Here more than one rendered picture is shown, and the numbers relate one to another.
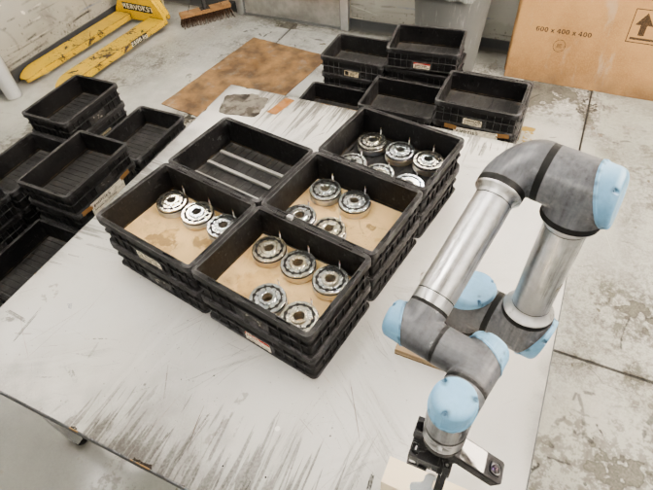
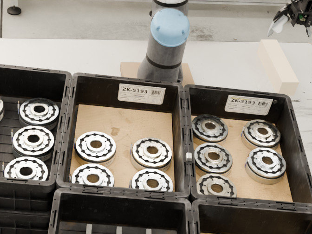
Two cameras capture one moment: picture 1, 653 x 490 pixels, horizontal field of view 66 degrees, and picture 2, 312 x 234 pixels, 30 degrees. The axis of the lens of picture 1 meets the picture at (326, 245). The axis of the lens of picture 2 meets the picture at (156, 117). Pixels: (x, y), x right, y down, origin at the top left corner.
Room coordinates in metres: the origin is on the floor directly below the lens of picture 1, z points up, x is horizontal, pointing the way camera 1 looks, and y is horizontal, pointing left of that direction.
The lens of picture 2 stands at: (1.80, 0.70, 1.92)
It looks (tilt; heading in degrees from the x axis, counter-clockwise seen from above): 42 degrees down; 224
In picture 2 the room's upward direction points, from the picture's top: 11 degrees clockwise
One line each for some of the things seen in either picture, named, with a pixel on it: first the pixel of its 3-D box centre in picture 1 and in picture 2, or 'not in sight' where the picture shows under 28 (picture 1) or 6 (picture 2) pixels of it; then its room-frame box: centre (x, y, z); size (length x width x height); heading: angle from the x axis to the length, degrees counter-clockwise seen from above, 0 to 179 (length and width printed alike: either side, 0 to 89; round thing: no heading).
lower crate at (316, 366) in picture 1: (288, 300); not in sight; (0.88, 0.13, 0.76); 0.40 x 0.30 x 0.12; 52
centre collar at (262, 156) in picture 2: (267, 297); (267, 160); (0.82, 0.17, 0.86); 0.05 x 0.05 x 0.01
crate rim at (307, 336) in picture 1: (281, 266); (244, 143); (0.88, 0.13, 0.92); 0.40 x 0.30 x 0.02; 52
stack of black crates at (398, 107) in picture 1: (400, 123); not in sight; (2.32, -0.46, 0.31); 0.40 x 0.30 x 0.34; 62
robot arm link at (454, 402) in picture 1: (451, 409); not in sight; (0.34, -0.18, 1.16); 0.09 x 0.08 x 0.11; 139
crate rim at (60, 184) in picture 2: (341, 200); (126, 132); (1.11, -0.06, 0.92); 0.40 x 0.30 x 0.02; 52
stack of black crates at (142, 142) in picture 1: (149, 157); not in sight; (2.21, 0.91, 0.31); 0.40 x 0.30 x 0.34; 152
